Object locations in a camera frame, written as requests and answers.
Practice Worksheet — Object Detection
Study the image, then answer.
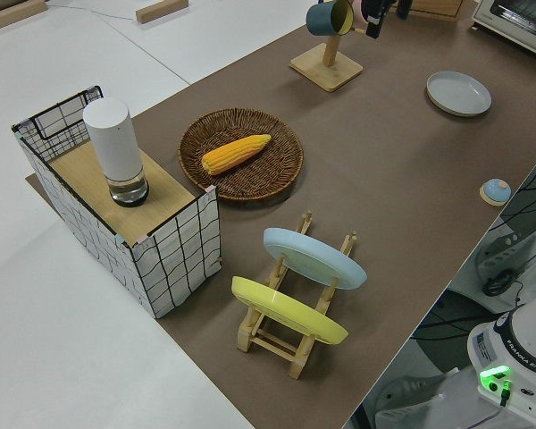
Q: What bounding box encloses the dark teal mug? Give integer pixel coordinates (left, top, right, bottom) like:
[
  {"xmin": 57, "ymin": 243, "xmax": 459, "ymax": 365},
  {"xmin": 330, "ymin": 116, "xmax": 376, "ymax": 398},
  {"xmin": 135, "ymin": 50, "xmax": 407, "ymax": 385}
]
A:
[{"xmin": 305, "ymin": 0, "xmax": 356, "ymax": 38}]

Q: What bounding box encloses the yellow plate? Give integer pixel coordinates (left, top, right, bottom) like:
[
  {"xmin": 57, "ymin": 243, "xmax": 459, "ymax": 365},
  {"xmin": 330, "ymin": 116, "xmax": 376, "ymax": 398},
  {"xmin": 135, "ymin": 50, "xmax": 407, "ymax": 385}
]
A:
[{"xmin": 230, "ymin": 275, "xmax": 350, "ymax": 346}]

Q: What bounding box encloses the round wicker basket tray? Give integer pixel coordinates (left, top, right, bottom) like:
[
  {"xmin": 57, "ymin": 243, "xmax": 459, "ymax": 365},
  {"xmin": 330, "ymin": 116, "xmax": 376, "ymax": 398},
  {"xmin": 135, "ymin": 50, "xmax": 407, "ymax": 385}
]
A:
[{"xmin": 178, "ymin": 107, "xmax": 306, "ymax": 207}]

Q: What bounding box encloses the wooden drawer cabinet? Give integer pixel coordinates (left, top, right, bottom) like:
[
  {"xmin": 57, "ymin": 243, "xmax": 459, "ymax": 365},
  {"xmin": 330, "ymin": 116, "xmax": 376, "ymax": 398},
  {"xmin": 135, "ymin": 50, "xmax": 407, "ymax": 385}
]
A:
[{"xmin": 405, "ymin": 0, "xmax": 466, "ymax": 22}]

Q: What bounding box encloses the cream toaster oven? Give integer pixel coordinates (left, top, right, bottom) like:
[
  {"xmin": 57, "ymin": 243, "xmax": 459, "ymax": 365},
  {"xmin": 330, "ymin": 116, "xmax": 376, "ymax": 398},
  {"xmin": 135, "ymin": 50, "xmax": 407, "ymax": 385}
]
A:
[{"xmin": 468, "ymin": 0, "xmax": 536, "ymax": 63}]

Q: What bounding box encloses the wooden plate rack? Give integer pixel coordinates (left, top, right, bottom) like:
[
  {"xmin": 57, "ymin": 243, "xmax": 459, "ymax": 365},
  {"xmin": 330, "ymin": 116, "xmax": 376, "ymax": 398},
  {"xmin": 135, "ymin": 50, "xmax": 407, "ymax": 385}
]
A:
[{"xmin": 236, "ymin": 210, "xmax": 359, "ymax": 381}]

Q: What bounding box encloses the gray round plate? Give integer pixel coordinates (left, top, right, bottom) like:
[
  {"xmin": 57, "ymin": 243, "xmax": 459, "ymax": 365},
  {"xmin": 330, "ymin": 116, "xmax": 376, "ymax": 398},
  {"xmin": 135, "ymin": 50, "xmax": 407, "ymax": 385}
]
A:
[{"xmin": 425, "ymin": 70, "xmax": 493, "ymax": 119}]

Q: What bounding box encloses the wooden mug tree stand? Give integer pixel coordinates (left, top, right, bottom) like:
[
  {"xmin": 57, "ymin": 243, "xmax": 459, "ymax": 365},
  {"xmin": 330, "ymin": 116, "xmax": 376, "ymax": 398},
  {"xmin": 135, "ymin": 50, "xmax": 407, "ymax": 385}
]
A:
[{"xmin": 289, "ymin": 25, "xmax": 365, "ymax": 94}]

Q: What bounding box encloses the yellow corn cob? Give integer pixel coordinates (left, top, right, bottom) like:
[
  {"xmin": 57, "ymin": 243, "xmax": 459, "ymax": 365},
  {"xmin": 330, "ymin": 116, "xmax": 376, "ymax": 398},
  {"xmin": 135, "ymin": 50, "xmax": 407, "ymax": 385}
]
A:
[{"xmin": 200, "ymin": 133, "xmax": 272, "ymax": 177}]

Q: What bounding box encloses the white cylindrical bottle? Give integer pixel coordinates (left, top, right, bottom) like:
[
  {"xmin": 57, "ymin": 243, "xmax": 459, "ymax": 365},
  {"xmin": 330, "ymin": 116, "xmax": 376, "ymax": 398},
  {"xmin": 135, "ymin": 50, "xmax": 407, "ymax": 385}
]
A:
[{"xmin": 81, "ymin": 97, "xmax": 151, "ymax": 208}]

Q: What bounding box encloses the black wire grid box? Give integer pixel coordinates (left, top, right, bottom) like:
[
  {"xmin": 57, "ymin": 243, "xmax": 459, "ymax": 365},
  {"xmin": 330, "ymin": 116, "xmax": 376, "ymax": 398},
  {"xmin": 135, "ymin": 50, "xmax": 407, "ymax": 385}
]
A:
[{"xmin": 10, "ymin": 84, "xmax": 223, "ymax": 320}]

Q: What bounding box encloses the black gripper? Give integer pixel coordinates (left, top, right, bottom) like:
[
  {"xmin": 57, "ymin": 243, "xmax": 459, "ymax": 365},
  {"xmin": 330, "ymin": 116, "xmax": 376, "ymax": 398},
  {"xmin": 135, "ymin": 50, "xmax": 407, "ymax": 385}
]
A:
[{"xmin": 361, "ymin": 0, "xmax": 395, "ymax": 40}]

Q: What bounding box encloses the black floor cable bundle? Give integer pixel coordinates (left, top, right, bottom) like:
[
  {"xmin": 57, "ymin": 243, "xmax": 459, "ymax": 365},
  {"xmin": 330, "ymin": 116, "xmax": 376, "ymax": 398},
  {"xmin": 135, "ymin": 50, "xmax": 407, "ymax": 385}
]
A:
[{"xmin": 481, "ymin": 269, "xmax": 519, "ymax": 298}]

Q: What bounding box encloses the light blue plate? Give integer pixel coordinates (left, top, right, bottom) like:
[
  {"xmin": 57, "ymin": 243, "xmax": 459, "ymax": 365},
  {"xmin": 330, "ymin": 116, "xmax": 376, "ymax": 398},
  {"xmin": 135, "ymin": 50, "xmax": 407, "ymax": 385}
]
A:
[{"xmin": 263, "ymin": 227, "xmax": 369, "ymax": 291}]

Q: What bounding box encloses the wooden block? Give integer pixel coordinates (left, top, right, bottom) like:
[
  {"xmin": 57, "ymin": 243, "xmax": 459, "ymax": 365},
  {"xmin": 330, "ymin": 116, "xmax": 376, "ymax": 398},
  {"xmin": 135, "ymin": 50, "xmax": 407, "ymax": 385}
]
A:
[
  {"xmin": 134, "ymin": 0, "xmax": 190, "ymax": 25},
  {"xmin": 0, "ymin": 0, "xmax": 48, "ymax": 32}
]

